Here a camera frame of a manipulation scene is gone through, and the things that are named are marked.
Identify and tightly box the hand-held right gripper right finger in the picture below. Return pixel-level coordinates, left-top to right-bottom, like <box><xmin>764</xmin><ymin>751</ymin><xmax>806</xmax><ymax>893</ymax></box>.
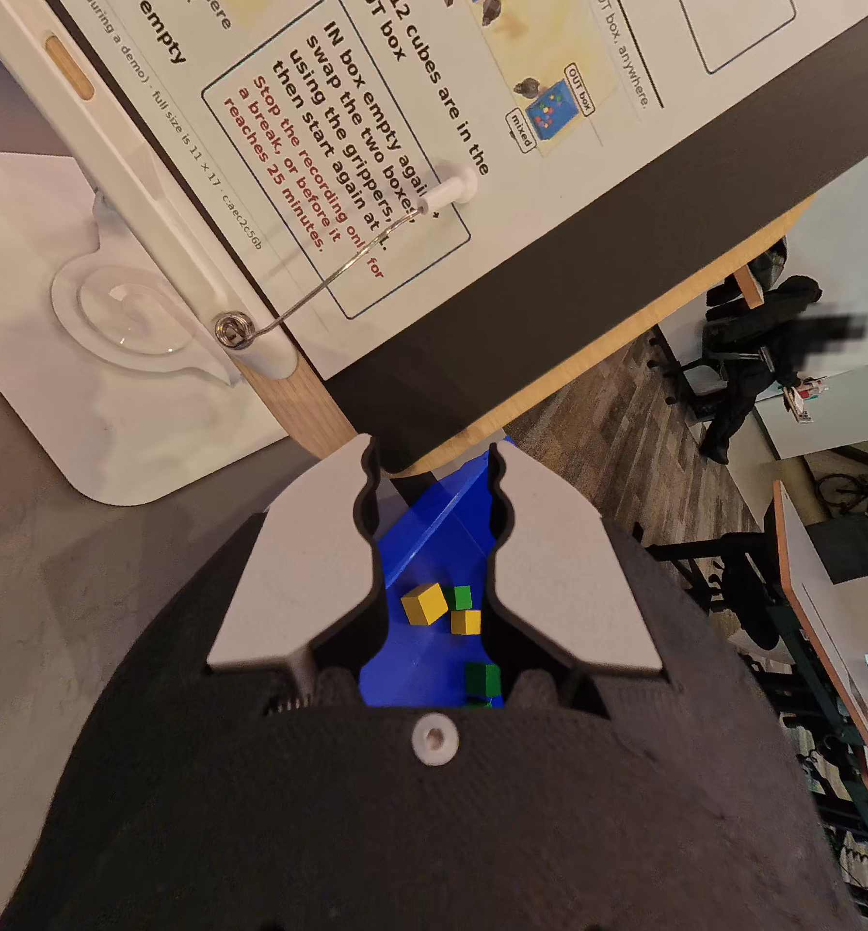
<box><xmin>483</xmin><ymin>441</ymin><xmax>665</xmax><ymax>681</ymax></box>

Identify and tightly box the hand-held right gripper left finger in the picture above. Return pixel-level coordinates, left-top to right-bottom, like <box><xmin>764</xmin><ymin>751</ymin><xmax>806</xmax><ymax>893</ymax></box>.
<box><xmin>207</xmin><ymin>434</ymin><xmax>387</xmax><ymax>676</ymax></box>

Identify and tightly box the blue plastic bin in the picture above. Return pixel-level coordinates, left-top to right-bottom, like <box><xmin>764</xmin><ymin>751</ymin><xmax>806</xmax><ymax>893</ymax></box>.
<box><xmin>357</xmin><ymin>435</ymin><xmax>516</xmax><ymax>708</ymax></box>

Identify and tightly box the black office chair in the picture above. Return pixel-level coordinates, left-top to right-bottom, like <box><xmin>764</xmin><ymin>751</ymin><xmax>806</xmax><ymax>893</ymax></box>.
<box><xmin>645</xmin><ymin>509</ymin><xmax>788</xmax><ymax>656</ymax></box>
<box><xmin>659</xmin><ymin>320</ymin><xmax>770</xmax><ymax>423</ymax></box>

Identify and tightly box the white desk with wooden edge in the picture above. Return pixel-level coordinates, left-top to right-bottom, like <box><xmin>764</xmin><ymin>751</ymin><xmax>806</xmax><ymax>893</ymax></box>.
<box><xmin>769</xmin><ymin>480</ymin><xmax>868</xmax><ymax>765</ymax></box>

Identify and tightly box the black monitor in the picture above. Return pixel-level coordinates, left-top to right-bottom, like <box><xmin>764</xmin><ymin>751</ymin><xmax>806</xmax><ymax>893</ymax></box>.
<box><xmin>808</xmin><ymin>513</ymin><xmax>868</xmax><ymax>585</ymax></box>

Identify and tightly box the bicycle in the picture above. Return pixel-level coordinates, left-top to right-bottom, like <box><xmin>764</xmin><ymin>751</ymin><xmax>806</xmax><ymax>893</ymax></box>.
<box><xmin>816</xmin><ymin>473</ymin><xmax>868</xmax><ymax>521</ymax></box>

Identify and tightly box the white and red device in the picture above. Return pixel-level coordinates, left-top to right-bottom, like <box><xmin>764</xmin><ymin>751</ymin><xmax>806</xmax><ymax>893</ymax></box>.
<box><xmin>782</xmin><ymin>377</ymin><xmax>831</xmax><ymax>426</ymax></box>

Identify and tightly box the clear suction cup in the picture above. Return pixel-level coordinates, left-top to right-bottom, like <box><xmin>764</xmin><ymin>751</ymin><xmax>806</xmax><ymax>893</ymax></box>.
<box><xmin>50</xmin><ymin>255</ymin><xmax>237</xmax><ymax>388</ymax></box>

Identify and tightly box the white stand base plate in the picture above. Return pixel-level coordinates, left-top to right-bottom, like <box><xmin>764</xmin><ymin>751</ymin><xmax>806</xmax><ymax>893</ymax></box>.
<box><xmin>0</xmin><ymin>149</ymin><xmax>293</xmax><ymax>508</ymax></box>

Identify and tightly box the metal spring wire clip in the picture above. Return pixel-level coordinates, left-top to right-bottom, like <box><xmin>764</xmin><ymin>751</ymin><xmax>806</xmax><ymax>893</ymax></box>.
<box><xmin>212</xmin><ymin>161</ymin><xmax>479</xmax><ymax>349</ymax></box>

